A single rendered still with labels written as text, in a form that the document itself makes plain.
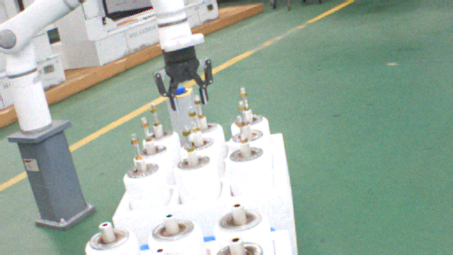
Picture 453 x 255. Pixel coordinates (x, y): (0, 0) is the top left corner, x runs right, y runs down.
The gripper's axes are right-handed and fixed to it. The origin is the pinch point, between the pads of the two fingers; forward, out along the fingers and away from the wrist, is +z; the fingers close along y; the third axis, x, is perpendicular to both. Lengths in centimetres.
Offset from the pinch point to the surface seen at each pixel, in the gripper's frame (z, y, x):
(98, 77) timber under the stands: 32, -7, -246
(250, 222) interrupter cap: 10.3, 6.2, 45.9
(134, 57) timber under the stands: 30, -38, -268
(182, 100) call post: 5.8, -4.9, -25.8
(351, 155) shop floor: 36, -52, -18
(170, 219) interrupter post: 7.7, 18.2, 39.9
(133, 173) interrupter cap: 10.4, 18.0, 6.3
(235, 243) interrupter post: 8, 12, 55
